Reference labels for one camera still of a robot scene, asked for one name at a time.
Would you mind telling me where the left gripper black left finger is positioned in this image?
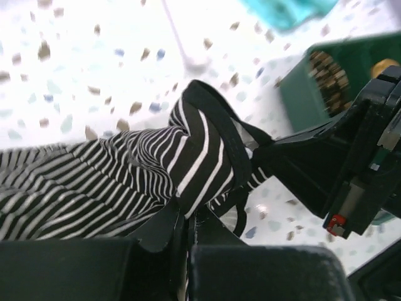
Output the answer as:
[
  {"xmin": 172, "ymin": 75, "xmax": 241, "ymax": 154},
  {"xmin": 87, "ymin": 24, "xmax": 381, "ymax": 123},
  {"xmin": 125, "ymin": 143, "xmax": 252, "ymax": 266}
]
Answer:
[{"xmin": 1, "ymin": 201, "xmax": 185, "ymax": 300}]

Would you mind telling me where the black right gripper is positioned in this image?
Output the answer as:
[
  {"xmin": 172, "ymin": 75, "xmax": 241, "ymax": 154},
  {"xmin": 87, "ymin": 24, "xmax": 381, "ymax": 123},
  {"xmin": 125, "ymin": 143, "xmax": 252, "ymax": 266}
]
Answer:
[{"xmin": 253, "ymin": 67, "xmax": 400, "ymax": 238}]

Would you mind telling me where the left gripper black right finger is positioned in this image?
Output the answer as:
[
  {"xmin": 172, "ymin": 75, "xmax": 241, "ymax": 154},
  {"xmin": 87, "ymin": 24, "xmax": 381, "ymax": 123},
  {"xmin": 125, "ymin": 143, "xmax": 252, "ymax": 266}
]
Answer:
[{"xmin": 187, "ymin": 209, "xmax": 354, "ymax": 300}]

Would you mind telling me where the black white striped tank top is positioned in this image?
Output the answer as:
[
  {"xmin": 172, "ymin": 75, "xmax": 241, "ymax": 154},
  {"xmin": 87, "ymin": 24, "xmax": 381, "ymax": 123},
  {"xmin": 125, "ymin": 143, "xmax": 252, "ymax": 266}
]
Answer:
[{"xmin": 1, "ymin": 80, "xmax": 272, "ymax": 259}]

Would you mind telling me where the brown leopard rolled tie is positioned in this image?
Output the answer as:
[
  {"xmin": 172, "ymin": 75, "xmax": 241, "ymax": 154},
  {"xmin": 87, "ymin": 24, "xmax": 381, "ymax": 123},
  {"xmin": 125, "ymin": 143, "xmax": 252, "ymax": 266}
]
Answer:
[{"xmin": 309, "ymin": 51, "xmax": 350, "ymax": 117}]

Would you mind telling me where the green compartment tray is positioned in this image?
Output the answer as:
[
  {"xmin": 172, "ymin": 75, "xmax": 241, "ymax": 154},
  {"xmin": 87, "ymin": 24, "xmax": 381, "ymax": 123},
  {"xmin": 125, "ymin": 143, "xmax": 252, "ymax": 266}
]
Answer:
[{"xmin": 272, "ymin": 33, "xmax": 400, "ymax": 236}]

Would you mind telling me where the yellow patterned rolled tie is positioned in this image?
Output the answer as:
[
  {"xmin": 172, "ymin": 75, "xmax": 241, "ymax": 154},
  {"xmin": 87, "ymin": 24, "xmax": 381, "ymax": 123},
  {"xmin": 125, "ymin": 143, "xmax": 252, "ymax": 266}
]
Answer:
[{"xmin": 370, "ymin": 58, "xmax": 400, "ymax": 78}]

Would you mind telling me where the teal folded cloth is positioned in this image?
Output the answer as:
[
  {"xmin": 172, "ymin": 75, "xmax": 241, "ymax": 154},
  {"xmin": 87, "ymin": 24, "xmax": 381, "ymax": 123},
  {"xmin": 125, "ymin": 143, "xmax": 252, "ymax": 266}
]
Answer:
[{"xmin": 241, "ymin": 0, "xmax": 338, "ymax": 31}]

